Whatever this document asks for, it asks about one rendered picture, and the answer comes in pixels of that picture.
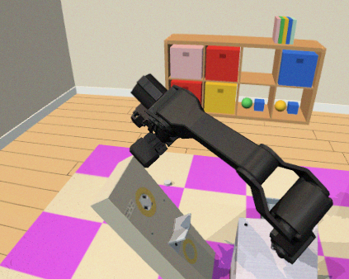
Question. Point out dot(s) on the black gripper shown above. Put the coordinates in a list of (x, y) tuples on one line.
[(148, 149)]

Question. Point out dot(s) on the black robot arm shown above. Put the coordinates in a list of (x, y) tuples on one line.
[(177, 111)]

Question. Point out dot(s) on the grey cylinder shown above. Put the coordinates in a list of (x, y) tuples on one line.
[(145, 202)]

